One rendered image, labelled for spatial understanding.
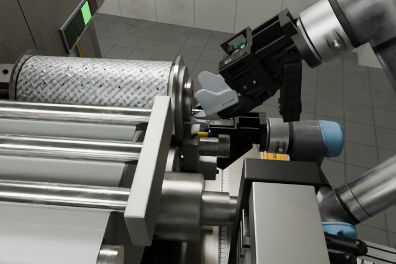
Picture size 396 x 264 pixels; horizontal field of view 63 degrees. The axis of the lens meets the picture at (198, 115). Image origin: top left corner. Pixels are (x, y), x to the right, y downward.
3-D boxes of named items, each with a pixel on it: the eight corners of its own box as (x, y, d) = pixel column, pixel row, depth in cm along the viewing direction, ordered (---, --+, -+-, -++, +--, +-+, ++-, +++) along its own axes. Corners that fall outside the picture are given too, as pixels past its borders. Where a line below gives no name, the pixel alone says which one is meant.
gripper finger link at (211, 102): (175, 98, 52) (221, 68, 48) (199, 119, 55) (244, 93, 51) (174, 111, 50) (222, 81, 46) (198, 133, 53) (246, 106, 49)
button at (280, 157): (290, 172, 87) (291, 167, 85) (264, 171, 88) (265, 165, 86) (287, 152, 92) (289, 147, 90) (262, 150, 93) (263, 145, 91)
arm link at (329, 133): (336, 168, 68) (349, 141, 62) (283, 165, 69) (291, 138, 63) (329, 139, 74) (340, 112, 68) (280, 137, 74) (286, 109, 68)
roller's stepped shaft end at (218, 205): (263, 236, 31) (267, 218, 29) (200, 231, 31) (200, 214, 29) (260, 205, 33) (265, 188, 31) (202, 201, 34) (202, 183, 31)
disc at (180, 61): (177, 161, 56) (171, 96, 45) (174, 161, 56) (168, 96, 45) (185, 102, 66) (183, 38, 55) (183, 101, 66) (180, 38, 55)
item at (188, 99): (194, 85, 60) (191, 125, 58) (184, 85, 60) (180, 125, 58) (192, 72, 52) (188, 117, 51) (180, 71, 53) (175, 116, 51)
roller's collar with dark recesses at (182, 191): (198, 254, 31) (198, 221, 27) (137, 249, 32) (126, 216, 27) (203, 196, 36) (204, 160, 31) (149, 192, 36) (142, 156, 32)
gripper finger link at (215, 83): (180, 81, 55) (223, 55, 50) (201, 102, 58) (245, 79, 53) (176, 92, 53) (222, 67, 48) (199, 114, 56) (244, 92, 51)
